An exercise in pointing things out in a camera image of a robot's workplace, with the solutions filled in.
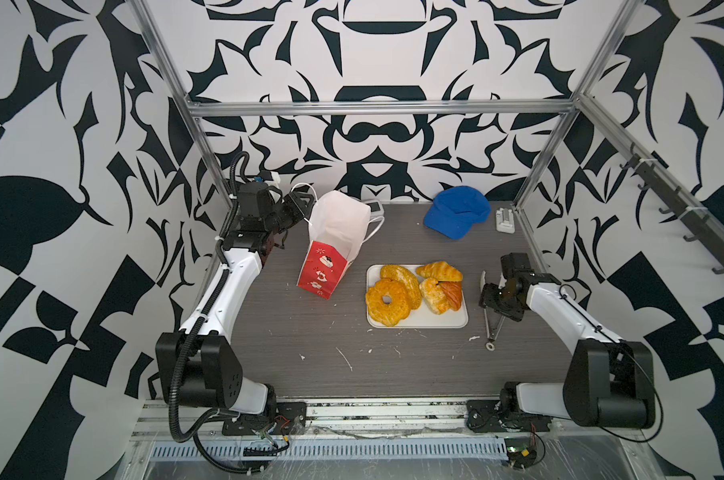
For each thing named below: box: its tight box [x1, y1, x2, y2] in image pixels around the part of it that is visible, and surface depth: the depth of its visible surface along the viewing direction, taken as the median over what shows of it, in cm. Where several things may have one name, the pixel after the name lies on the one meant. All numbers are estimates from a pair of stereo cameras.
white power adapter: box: [496, 207, 516, 234], surface depth 117 cm
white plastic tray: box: [366, 264, 469, 329], surface depth 92 cm
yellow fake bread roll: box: [365, 279, 411, 327], surface depth 91 cm
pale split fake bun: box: [419, 277, 449, 315], surface depth 92 cm
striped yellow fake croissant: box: [416, 261, 463, 282], surface depth 95 cm
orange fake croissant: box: [438, 281, 463, 311], surface depth 95 cm
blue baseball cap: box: [424, 186, 491, 240], surface depth 119 cm
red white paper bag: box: [296, 190, 371, 300], surface depth 87 cm
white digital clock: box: [365, 200, 385, 222], surface depth 117 cm
